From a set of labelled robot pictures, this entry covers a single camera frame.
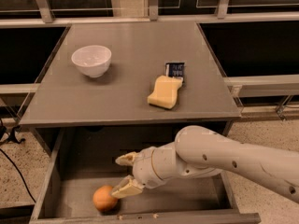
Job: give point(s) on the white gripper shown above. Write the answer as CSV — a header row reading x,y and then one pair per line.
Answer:
x,y
143,168

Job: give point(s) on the orange fruit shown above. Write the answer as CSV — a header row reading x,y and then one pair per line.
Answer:
x,y
102,199

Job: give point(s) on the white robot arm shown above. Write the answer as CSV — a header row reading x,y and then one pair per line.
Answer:
x,y
199,152

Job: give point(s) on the open grey top drawer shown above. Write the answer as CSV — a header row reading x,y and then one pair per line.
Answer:
x,y
83,161

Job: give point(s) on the grey counter cabinet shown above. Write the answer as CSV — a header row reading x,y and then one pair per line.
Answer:
x,y
110,113

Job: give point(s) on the yellow sponge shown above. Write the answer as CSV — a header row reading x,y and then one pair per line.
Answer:
x,y
165,92

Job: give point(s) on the dark blue snack packet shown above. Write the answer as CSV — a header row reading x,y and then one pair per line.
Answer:
x,y
175,71

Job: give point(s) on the white ceramic bowl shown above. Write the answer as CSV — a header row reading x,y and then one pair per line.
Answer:
x,y
93,60

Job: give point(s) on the metal railing frame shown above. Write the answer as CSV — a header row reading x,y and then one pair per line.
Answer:
x,y
34,30

